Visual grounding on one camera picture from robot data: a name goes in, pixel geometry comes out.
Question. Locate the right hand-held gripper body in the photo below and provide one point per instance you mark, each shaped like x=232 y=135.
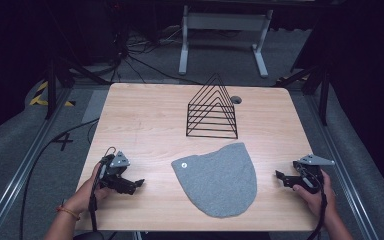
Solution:
x=310 y=178

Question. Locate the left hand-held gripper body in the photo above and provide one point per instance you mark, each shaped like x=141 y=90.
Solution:
x=113 y=178

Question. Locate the grey felt cloth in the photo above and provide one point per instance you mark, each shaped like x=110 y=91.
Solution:
x=218 y=181

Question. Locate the person's right hand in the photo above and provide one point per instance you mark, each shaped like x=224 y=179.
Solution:
x=323 y=201

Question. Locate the person's left hand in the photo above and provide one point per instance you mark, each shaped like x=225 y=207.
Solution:
x=83 y=196

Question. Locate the black metal stand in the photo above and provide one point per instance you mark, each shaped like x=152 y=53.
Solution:
x=323 y=96
x=50 y=90

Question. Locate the grey table grommet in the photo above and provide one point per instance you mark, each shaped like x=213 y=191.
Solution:
x=236 y=99

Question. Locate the yellow black floor tape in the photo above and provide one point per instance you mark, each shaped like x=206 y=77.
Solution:
x=40 y=96

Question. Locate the aluminium floor rail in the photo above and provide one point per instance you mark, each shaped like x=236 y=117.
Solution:
x=341 y=160
x=23 y=170

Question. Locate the white desk frame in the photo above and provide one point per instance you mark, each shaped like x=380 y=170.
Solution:
x=225 y=21

